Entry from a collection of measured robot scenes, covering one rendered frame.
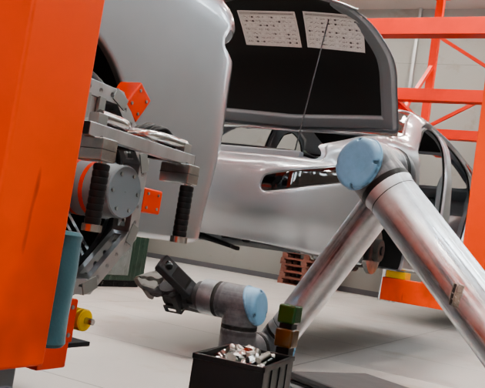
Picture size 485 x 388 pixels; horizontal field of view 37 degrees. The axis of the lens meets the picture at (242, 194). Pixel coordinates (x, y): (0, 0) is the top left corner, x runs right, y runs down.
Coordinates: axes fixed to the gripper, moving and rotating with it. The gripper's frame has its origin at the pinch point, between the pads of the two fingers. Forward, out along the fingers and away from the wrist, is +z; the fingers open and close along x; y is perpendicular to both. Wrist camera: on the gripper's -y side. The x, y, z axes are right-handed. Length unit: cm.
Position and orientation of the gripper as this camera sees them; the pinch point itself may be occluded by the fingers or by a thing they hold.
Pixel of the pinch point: (137, 277)
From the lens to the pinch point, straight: 194.2
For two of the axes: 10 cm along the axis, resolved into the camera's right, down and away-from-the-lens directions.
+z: -8.7, -1.0, 4.8
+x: 4.3, -6.0, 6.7
